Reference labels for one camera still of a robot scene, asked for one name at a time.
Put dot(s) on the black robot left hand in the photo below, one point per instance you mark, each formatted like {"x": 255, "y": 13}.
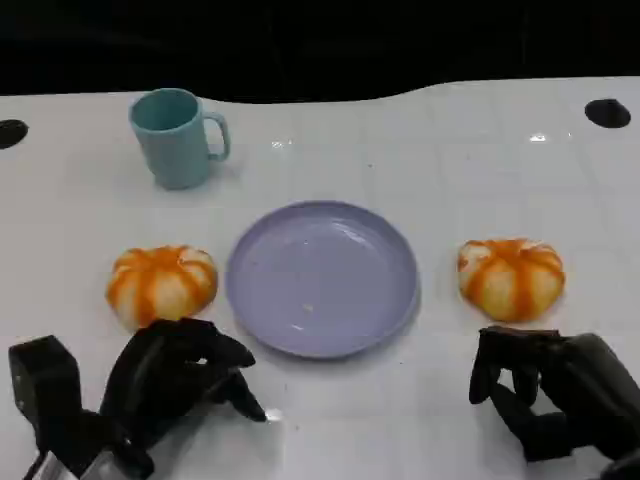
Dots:
{"x": 155, "y": 375}

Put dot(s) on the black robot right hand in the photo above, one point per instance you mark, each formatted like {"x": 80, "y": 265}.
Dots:
{"x": 585, "y": 380}

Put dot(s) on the orange white toy bread roll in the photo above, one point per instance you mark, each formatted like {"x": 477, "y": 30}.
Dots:
{"x": 510, "y": 280}
{"x": 160, "y": 285}

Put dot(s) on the lilac plate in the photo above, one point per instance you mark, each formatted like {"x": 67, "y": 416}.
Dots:
{"x": 320, "y": 280}

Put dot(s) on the pale green mug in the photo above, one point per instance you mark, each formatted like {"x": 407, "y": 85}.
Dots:
{"x": 172, "y": 145}

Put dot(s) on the black round table grommet hole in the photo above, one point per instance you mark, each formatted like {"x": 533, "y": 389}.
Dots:
{"x": 607, "y": 113}
{"x": 10, "y": 134}

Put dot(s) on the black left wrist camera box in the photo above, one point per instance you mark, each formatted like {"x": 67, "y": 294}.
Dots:
{"x": 42, "y": 375}

